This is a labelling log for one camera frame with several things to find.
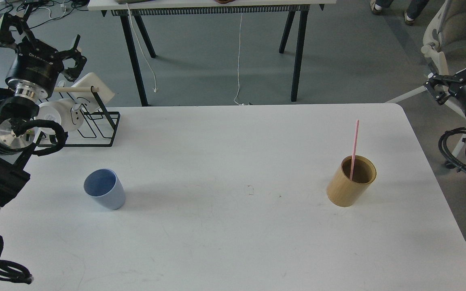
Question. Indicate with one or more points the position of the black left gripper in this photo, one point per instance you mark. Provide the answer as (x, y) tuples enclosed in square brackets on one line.
[(29, 67)]

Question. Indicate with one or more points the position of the pink chopstick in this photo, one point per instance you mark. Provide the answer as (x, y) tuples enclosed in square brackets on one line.
[(353, 156)]

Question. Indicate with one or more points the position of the blue plastic cup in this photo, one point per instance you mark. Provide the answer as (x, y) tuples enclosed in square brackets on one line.
[(104, 186)]

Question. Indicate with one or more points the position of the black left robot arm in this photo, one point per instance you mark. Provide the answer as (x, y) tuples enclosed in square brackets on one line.
[(22, 135)]

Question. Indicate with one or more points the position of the grey white office chair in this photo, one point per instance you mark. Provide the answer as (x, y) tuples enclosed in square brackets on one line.
[(444, 45)]

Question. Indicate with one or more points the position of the white plate on rack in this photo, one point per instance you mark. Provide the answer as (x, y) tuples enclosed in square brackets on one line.
[(87, 99)]

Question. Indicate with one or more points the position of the bamboo cylinder holder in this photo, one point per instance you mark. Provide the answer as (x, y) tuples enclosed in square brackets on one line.
[(348, 184)]

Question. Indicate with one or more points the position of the black wire dish rack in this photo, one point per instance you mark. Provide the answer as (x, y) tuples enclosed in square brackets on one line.
[(99, 128)]

